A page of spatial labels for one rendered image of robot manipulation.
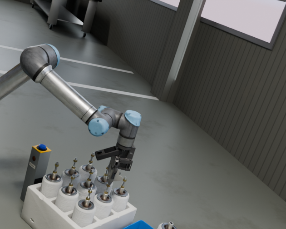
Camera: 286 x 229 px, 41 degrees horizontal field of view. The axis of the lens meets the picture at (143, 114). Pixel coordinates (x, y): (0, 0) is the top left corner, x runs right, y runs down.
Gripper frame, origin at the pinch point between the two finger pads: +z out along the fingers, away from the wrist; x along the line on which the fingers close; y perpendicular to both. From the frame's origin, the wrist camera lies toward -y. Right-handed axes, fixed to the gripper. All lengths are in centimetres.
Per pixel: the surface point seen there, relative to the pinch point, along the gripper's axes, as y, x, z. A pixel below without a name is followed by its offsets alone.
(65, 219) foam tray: -17.0, -8.7, 16.5
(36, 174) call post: -28.7, 25.1, 15.8
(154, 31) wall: 130, 366, -32
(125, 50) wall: 121, 443, 19
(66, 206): -16.4, -1.8, 14.1
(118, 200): 8.6, 2.3, 11.1
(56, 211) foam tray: -20.3, -3.5, 16.3
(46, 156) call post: -25.6, 27.2, 6.2
